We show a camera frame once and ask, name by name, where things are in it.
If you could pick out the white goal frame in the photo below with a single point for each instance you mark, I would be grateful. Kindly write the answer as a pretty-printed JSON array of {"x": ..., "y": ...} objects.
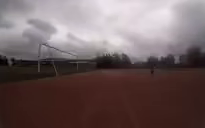
[{"x": 39, "y": 56}]

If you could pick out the person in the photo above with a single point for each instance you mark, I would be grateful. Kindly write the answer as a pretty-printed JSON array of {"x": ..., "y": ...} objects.
[{"x": 152, "y": 69}]

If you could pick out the long low building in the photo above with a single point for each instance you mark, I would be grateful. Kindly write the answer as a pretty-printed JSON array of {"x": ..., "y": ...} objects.
[{"x": 63, "y": 61}]

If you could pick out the grass strip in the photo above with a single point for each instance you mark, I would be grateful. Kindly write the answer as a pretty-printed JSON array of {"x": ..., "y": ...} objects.
[{"x": 13, "y": 74}]

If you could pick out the red dirt field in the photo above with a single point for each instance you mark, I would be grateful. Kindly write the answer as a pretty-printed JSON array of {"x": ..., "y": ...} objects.
[{"x": 110, "y": 100}]

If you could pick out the dark clump of trees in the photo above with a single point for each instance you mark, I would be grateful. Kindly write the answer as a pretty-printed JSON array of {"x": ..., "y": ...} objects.
[{"x": 111, "y": 61}]

